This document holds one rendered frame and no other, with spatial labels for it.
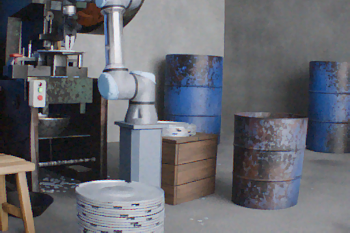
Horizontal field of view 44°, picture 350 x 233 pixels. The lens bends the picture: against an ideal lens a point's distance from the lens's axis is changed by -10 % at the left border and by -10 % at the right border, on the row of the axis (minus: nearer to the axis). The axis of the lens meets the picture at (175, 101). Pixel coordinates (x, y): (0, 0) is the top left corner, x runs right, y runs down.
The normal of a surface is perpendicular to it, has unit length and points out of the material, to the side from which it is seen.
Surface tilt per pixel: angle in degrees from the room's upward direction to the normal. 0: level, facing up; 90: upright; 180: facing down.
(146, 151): 90
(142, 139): 90
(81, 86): 90
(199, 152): 90
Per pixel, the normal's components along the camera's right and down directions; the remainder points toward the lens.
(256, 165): -0.48, 0.07
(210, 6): 0.74, 0.06
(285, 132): 0.19, 0.10
